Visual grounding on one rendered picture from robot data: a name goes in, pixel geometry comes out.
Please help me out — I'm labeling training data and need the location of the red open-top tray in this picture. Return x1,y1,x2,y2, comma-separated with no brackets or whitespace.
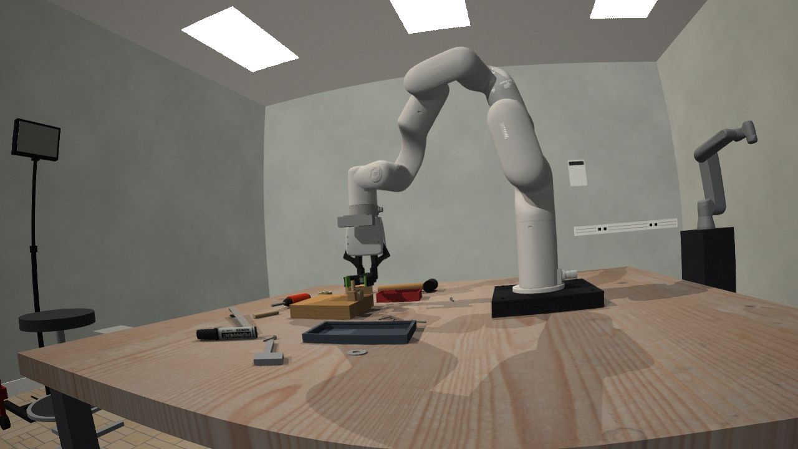
376,289,422,302

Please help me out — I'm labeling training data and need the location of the red-handled screwdriver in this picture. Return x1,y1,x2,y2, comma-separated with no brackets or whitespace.
271,294,311,307

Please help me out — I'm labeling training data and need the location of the light brown wooden board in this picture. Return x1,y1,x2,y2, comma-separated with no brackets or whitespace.
289,291,374,320

